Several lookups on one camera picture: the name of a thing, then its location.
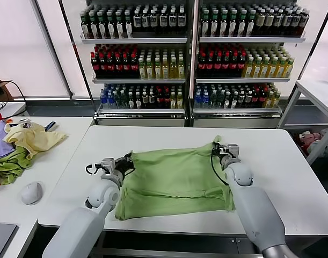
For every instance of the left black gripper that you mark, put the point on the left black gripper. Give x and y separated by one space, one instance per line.
122 167

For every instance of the white computer mouse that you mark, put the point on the white computer mouse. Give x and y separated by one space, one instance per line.
32 193

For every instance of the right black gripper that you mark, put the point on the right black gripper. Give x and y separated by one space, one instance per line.
224 154

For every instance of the white side table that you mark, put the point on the white side table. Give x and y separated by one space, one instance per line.
314 91

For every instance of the grey beverage display shelf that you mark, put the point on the grey beverage display shelf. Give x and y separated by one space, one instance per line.
249 40
137 40

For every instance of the black metal frame bar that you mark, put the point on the black metal frame bar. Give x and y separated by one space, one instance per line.
315 43
78 59

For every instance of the pale yellow garment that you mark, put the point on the pale yellow garment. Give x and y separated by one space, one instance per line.
40 139

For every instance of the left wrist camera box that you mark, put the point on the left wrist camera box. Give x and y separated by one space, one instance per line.
108 164

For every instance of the light green T-shirt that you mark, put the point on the light green T-shirt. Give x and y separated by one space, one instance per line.
169 174

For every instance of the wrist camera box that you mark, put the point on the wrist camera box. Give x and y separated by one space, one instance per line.
233 150
108 164

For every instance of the grey laptop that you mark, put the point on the grey laptop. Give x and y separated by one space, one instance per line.
2 239

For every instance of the grey white garment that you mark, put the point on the grey white garment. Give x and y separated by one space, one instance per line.
324 145

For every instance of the small blue white object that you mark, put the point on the small blue white object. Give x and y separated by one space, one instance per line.
51 126

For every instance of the yellow tea bottle green cap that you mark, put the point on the yellow tea bottle green cap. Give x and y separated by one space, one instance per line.
142 70
173 70
249 70
280 70
257 70
150 70
158 70
265 70
166 70
273 70
181 70
288 70

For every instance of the pink garment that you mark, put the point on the pink garment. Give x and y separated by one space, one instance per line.
310 138

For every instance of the green crumpled garment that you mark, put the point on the green crumpled garment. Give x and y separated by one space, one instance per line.
8 166

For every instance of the grey window post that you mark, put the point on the grey window post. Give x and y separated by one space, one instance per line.
53 51

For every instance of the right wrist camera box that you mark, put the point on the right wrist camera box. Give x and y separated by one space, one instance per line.
233 150

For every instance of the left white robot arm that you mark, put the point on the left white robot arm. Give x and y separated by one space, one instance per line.
80 228

